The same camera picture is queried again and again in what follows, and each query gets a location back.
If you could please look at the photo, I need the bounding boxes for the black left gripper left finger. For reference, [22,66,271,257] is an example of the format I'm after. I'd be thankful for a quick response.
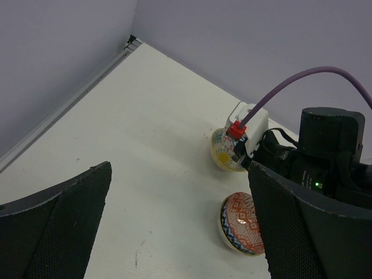
[1,162,112,278]

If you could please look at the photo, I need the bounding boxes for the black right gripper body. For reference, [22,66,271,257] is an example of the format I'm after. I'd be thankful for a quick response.
[233,128,298,177]

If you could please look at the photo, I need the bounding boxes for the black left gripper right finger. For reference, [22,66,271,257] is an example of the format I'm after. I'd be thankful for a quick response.
[248,162,371,278]

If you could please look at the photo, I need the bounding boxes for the yellow blue sun bowl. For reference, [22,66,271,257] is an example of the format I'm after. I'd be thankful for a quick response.
[210,128,245,172]

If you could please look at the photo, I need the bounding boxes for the red patterned bowl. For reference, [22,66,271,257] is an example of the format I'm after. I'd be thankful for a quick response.
[225,192,264,253]

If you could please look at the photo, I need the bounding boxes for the floral orange flower bowl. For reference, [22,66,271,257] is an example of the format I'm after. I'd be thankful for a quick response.
[217,200,264,257]

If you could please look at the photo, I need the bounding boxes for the blue zigzag bowl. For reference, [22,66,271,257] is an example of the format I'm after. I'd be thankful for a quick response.
[219,126,245,171]

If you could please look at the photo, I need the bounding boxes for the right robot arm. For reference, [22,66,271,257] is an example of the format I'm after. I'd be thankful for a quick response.
[234,108,371,209]

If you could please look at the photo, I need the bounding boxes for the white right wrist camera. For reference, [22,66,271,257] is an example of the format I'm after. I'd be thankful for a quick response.
[225,101,269,158]

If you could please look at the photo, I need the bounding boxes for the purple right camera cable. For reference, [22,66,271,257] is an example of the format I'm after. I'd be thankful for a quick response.
[237,66,372,130]

